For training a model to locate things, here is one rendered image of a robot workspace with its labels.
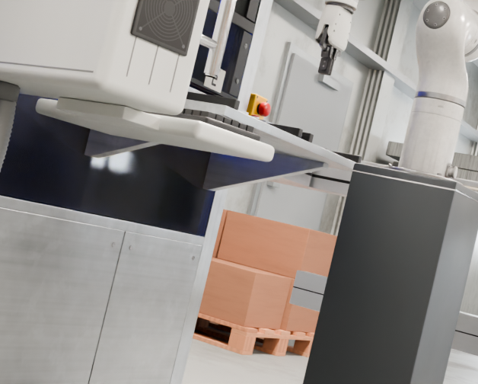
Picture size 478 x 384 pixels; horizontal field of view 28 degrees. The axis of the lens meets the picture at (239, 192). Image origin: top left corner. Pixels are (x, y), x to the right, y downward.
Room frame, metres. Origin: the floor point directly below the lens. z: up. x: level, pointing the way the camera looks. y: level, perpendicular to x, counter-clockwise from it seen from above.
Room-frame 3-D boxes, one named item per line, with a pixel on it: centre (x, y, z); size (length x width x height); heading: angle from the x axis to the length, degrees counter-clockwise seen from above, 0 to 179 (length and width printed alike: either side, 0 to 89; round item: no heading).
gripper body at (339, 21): (2.44, -0.14, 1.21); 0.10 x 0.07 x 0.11; 148
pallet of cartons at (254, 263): (5.67, 0.06, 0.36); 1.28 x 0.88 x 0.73; 60
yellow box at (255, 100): (2.75, 0.03, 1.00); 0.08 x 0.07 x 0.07; 58
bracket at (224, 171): (2.51, -0.05, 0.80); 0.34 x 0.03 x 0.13; 58
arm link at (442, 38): (2.22, -0.39, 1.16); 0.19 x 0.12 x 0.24; 144
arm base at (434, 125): (2.25, -0.41, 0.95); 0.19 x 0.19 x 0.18
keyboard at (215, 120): (1.75, 0.18, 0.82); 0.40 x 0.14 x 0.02; 47
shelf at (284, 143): (2.30, 0.09, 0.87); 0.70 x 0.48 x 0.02; 148
